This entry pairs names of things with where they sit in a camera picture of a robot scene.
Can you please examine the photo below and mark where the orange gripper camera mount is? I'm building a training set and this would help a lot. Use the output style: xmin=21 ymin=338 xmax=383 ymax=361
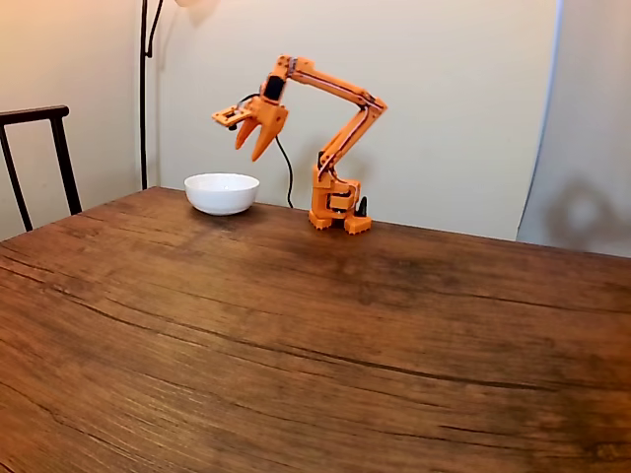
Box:
xmin=211 ymin=104 xmax=253 ymax=132

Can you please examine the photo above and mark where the black camera cable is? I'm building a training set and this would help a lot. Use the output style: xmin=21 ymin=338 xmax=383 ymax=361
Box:
xmin=236 ymin=93 xmax=296 ymax=210

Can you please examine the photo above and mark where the black floor lamp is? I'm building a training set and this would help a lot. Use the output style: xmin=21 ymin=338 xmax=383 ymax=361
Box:
xmin=139 ymin=0 xmax=221 ymax=191

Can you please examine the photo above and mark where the white bowl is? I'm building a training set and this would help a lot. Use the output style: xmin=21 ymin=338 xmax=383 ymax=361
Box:
xmin=183 ymin=171 xmax=261 ymax=217

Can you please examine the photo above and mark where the black wooden chair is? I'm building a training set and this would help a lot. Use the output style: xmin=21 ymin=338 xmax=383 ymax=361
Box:
xmin=0 ymin=104 xmax=84 ymax=233

